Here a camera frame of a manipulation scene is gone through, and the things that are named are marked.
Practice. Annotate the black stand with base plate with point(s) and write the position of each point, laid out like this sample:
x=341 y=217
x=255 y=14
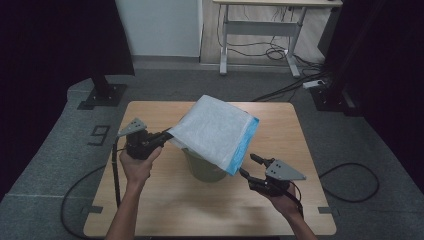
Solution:
x=328 y=98

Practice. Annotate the person's right hand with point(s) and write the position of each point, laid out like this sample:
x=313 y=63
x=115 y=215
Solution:
x=285 y=203

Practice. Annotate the dark curtain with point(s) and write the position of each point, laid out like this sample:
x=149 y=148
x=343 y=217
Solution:
x=390 y=66
x=50 y=66

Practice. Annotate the green plastic trash can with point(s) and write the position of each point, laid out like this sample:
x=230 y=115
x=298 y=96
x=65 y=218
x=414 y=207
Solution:
x=203 y=171

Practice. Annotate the black stand base left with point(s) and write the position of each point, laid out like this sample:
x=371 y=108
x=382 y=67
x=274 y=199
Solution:
x=105 y=95

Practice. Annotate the person's left hand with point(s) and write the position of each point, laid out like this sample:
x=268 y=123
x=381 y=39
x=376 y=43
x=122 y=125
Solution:
x=138 y=170

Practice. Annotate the white partition panel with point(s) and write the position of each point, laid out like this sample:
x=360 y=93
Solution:
x=160 y=26

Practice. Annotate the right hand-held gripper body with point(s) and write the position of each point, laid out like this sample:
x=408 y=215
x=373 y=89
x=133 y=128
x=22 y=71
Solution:
x=273 y=186

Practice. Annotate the white power strip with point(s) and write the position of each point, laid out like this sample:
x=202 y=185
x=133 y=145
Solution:
x=313 y=84

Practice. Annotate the white desk frame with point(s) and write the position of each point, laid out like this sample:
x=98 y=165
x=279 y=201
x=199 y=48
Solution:
x=263 y=28

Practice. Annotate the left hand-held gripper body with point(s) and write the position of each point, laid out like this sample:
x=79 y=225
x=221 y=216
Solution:
x=140 y=145

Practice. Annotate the white garbage bag blue band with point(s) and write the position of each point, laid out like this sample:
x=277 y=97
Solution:
x=213 y=130

